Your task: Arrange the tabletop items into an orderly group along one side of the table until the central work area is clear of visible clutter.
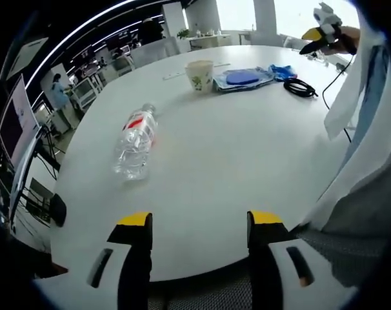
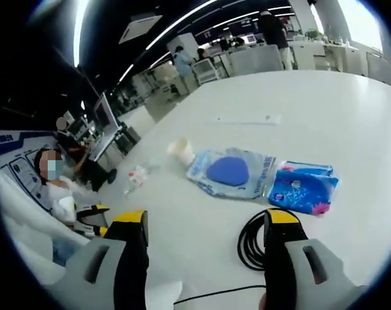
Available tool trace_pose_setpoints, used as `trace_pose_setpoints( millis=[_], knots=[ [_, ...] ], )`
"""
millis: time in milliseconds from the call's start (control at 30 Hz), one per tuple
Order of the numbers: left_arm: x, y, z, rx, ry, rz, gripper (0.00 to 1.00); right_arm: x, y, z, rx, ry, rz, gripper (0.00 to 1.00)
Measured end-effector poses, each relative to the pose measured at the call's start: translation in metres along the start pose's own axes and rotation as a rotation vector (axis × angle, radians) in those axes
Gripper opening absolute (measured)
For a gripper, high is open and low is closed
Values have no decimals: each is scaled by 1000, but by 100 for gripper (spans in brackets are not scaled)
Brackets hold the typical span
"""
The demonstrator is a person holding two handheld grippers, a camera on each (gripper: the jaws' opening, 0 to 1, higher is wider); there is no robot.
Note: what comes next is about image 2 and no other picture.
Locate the white blue info board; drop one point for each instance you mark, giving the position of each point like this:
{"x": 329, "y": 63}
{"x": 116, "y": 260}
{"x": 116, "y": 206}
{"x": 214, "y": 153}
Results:
{"x": 18, "y": 161}

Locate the seated person in white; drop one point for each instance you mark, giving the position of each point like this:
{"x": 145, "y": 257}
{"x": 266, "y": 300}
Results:
{"x": 24, "y": 232}

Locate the large monitor screen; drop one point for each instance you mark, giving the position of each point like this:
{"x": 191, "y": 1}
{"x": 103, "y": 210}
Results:
{"x": 105, "y": 113}

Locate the white paper cup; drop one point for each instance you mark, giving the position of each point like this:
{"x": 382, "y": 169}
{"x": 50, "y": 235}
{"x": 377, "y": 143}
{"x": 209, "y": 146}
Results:
{"x": 181, "y": 150}

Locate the blue disc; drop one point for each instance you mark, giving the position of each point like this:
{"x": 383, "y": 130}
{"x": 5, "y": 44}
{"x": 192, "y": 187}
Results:
{"x": 229, "y": 172}

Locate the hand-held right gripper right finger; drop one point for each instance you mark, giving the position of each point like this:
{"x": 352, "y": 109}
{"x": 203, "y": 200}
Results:
{"x": 279, "y": 258}

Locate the blue tissue packet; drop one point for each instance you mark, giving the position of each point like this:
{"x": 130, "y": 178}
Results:
{"x": 298, "y": 190}

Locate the white table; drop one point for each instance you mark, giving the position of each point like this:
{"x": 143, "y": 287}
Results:
{"x": 247, "y": 97}

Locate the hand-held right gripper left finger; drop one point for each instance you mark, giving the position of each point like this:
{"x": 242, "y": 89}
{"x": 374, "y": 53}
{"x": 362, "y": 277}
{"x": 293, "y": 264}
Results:
{"x": 131, "y": 258}

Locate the person's right hand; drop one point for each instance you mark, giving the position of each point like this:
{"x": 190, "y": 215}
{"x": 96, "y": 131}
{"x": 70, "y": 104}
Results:
{"x": 264, "y": 302}

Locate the clear bottle red label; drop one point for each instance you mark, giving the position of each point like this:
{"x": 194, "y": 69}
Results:
{"x": 137, "y": 177}

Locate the green potted plant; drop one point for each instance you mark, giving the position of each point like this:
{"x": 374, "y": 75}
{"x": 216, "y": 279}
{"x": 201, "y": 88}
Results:
{"x": 314, "y": 35}

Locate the ceiling air vent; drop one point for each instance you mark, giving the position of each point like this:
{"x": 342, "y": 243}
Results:
{"x": 140, "y": 29}

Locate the long white paper wrapper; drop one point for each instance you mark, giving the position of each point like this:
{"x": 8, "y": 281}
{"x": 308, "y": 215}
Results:
{"x": 247, "y": 120}

